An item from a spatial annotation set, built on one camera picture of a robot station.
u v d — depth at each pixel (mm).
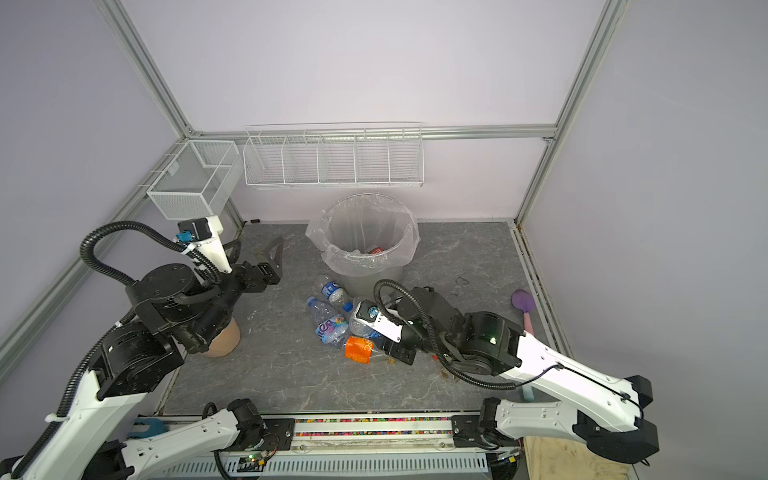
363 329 605
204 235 435
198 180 962
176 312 356
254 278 472
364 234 1015
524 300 959
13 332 510
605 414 387
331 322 888
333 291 959
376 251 1044
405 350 526
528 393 789
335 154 984
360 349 825
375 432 754
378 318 483
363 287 944
